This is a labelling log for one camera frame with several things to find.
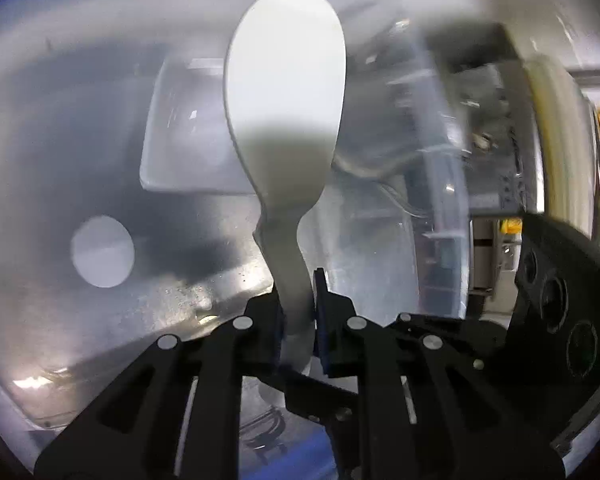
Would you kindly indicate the pale yellow board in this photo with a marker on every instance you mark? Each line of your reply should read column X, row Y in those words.
column 560, row 150

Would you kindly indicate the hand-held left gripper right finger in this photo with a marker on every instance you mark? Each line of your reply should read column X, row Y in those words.
column 322, row 325

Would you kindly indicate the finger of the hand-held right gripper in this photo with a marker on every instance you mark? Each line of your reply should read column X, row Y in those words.
column 460, row 335
column 315, row 397

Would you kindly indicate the white round disc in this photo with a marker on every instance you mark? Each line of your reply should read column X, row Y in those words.
column 102, row 251

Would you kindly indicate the white rectangular dish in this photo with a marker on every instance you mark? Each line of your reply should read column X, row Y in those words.
column 190, row 135

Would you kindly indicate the stainless steel appliance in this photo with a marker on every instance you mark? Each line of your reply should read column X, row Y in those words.
column 485, row 110

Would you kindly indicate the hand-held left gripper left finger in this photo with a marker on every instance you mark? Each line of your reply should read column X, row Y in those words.
column 262, row 330

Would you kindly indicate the white rice paddle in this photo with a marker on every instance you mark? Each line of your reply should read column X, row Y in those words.
column 285, row 85

